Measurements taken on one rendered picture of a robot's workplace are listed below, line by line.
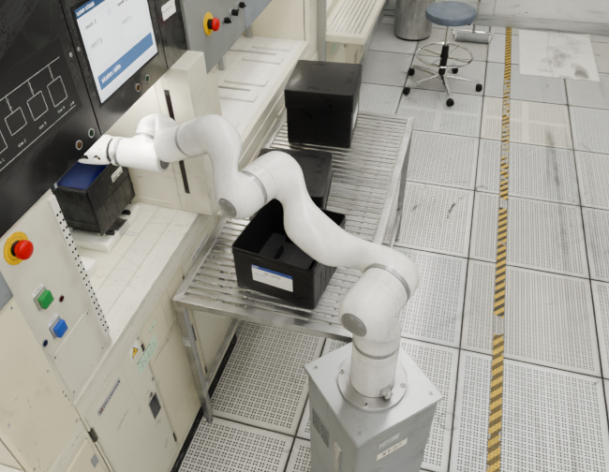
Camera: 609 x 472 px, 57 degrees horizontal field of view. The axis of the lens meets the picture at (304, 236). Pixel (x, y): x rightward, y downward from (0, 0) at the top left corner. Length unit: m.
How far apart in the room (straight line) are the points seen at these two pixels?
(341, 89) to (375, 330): 1.31
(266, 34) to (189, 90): 1.55
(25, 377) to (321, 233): 0.71
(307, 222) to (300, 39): 1.96
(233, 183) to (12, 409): 0.66
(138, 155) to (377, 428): 0.98
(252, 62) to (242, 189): 1.70
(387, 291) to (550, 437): 1.43
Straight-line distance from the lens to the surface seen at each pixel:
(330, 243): 1.28
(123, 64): 1.47
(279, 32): 3.16
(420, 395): 1.60
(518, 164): 3.85
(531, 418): 2.57
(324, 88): 2.35
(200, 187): 1.88
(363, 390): 1.55
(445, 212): 3.35
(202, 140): 1.35
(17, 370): 1.34
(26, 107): 1.21
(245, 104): 2.55
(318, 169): 2.13
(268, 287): 1.77
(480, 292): 2.93
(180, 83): 1.69
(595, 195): 3.76
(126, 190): 1.92
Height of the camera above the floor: 2.10
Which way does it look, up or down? 42 degrees down
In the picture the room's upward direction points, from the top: 2 degrees counter-clockwise
